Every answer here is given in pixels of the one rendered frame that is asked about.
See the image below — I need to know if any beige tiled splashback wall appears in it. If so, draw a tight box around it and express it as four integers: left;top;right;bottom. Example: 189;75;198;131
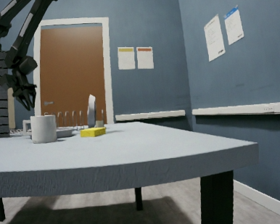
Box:
8;88;15;130

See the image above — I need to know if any small white cup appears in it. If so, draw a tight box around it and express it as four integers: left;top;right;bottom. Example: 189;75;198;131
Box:
96;120;104;128

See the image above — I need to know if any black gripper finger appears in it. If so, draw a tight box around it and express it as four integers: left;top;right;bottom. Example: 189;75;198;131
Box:
16;96;30;111
23;90;36;108

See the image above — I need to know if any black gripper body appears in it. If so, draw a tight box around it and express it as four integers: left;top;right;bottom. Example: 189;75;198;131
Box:
12;78;37;98

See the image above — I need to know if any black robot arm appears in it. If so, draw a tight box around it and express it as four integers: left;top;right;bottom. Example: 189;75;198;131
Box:
0;0;57;92

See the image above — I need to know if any white plate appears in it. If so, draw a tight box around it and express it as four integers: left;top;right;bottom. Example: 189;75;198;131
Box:
56;128;74;138
88;95;96;128

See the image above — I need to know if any yellow sponge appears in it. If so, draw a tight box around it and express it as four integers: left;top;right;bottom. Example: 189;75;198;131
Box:
81;128;106;137

